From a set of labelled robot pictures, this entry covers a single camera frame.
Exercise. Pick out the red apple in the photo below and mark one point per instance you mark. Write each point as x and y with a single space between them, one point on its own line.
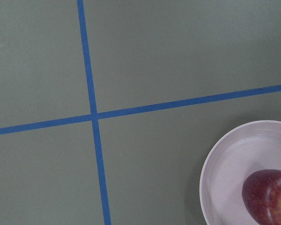
261 194

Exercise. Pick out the pink plate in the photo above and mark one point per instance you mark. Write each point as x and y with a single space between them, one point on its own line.
247 148

